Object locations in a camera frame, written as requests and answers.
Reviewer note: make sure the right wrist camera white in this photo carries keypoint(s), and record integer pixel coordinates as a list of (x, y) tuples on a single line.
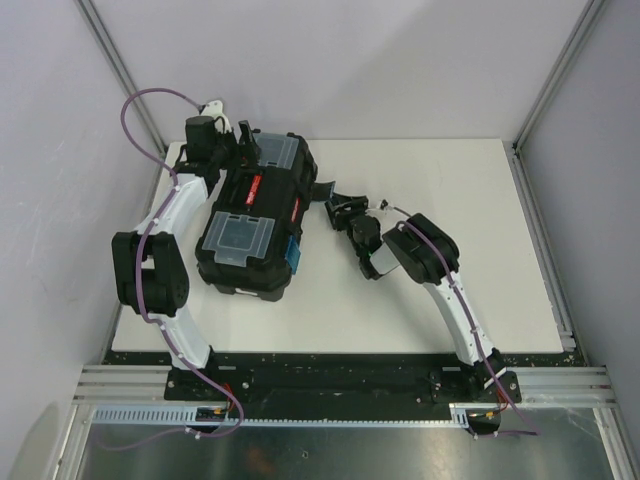
[(387, 206)]

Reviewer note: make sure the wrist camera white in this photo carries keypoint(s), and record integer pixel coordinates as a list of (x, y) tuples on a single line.
[(387, 206), (213, 112)]

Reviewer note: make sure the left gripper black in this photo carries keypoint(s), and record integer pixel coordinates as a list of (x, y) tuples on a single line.
[(250, 151)]

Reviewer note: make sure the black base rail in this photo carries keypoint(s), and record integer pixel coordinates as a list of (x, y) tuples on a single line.
[(343, 386)]

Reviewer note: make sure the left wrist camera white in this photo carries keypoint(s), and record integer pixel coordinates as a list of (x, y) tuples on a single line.
[(213, 112)]

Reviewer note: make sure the black plastic toolbox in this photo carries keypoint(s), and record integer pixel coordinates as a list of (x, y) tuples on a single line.
[(251, 243)]

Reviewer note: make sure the right aluminium frame post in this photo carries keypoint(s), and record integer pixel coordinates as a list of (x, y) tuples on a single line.
[(575, 43)]

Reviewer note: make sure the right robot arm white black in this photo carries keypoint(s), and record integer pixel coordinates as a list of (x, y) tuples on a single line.
[(430, 257)]

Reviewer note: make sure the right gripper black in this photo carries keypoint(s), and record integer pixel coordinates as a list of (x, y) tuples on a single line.
[(337, 215)]

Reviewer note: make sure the grey slotted cable duct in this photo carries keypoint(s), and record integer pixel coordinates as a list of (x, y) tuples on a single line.
[(201, 417)]

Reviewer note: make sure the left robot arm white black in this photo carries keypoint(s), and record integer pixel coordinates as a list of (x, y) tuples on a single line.
[(150, 273)]

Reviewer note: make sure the left aluminium frame post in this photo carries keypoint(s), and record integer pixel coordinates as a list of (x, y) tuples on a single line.
[(103, 38)]

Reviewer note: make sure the aluminium frame post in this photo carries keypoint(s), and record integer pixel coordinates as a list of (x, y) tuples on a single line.
[(575, 43), (103, 38)]

